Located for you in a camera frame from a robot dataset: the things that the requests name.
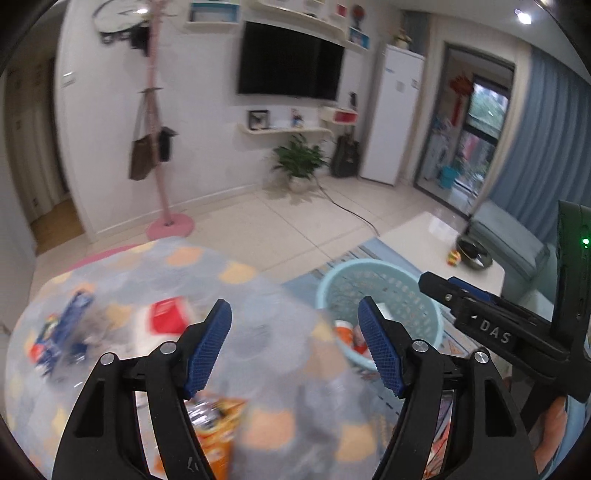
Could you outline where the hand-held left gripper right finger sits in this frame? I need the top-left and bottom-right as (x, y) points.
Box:
(358, 295), (541, 480)

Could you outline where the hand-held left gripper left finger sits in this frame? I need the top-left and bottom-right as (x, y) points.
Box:
(52, 299), (232, 480)

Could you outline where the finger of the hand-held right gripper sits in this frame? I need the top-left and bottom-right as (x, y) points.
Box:
(419, 271), (579, 400)
(448, 276), (558, 341)

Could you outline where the red wrapper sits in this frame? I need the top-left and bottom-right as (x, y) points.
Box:
(353, 323), (371, 359)

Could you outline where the orange and white cup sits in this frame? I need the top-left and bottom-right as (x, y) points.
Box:
(335, 320), (356, 352)

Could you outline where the red box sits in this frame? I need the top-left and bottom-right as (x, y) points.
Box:
(148, 298), (186, 335)

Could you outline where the light blue plastic basket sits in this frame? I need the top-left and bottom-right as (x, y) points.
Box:
(316, 258), (444, 372)

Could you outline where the orange snack packet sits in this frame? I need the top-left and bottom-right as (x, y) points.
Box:
(185, 397), (249, 480)

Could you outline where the blue snack packet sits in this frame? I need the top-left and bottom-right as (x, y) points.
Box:
(30, 288), (98, 374)

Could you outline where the person's right forearm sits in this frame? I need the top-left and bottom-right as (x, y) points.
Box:
(531, 394), (571, 467)

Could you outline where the dark round bowl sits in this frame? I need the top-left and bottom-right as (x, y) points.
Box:
(455, 235), (494, 271)

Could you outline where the teal sofa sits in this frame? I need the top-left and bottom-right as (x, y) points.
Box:
(468, 199), (591, 352)

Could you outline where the white coffee table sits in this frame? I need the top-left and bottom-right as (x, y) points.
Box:
(381, 211), (506, 296)

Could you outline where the white washing machine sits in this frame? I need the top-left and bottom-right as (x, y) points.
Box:
(427, 134), (451, 183)

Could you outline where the wide blue curtain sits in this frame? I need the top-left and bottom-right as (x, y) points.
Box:
(489, 46), (591, 250)

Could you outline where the pink coat rack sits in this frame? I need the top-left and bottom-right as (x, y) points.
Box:
(139, 0), (195, 241)

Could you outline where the balcony window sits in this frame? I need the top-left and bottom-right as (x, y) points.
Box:
(464, 74), (514, 204)

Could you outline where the black acoustic guitar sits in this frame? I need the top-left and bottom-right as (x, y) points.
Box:
(331, 92), (362, 178)

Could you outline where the white refrigerator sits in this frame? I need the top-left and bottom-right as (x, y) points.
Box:
(360, 45), (426, 186)

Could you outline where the red knot ornament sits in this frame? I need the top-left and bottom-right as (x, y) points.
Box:
(448, 76), (474, 126)

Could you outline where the brown handbag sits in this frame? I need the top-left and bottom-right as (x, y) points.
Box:
(129, 90), (160, 182)

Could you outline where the green potted plant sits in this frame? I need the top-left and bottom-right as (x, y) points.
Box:
(270, 135), (331, 193)

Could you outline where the white and red box shelf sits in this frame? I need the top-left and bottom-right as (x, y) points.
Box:
(322, 106), (358, 126)

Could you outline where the low curved white shelf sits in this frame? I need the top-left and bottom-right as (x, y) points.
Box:
(238, 122), (334, 138)

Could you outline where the narrow blue curtain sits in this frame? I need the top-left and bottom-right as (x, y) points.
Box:
(402, 11), (437, 58)

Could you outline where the small blue box shelf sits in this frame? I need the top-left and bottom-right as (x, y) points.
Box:
(348, 25), (371, 51)

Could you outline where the black flat television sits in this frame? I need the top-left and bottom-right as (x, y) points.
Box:
(237, 21), (346, 102)

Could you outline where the long curved white shelf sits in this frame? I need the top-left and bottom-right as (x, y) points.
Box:
(242, 0), (352, 47)

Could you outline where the black hat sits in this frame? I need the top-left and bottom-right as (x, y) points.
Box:
(128, 25), (151, 57)

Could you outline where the blue-lined white box shelf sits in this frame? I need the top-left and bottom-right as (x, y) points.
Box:
(187, 0), (241, 31)

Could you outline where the black floor cable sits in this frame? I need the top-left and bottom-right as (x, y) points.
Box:
(314, 178), (382, 236)

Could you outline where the panda wall clock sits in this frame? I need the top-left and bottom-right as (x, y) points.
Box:
(92, 0), (148, 35)

